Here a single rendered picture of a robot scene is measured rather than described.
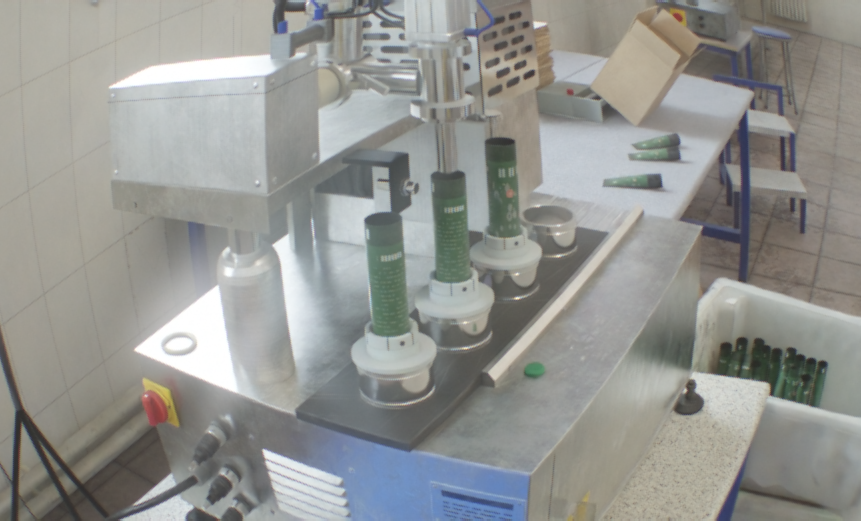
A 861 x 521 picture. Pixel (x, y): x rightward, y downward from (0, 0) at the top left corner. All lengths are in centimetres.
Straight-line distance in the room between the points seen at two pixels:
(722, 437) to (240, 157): 78
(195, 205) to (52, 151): 148
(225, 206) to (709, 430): 76
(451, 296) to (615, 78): 175
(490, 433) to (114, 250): 187
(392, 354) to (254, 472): 24
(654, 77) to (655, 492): 159
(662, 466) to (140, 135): 80
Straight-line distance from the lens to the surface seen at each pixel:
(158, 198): 102
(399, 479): 94
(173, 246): 288
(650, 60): 264
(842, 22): 1109
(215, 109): 92
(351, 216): 128
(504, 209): 109
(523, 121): 127
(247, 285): 97
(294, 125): 92
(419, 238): 124
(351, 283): 120
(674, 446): 136
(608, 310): 112
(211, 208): 96
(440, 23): 92
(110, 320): 269
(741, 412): 144
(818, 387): 192
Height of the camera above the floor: 152
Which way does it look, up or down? 25 degrees down
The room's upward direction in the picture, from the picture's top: 3 degrees counter-clockwise
